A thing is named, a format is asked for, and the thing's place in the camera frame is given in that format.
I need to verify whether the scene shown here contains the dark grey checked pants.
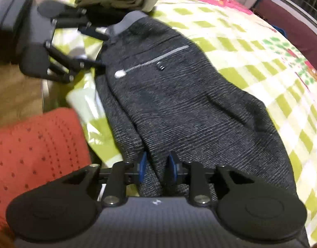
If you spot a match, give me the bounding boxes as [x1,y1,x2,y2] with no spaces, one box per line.
[96,11,297,197]

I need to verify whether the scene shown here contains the red dotted cloth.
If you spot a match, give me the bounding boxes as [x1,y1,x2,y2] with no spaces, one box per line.
[0,108,91,231]

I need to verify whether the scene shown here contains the floral pink yellow bedspread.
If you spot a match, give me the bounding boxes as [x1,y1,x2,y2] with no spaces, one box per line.
[184,0,317,89]

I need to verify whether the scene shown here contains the green checked plastic sheet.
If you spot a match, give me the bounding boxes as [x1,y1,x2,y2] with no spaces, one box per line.
[42,0,317,245]

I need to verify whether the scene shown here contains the maroon sofa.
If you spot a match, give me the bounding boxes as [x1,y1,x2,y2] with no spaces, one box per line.
[255,0,317,70]

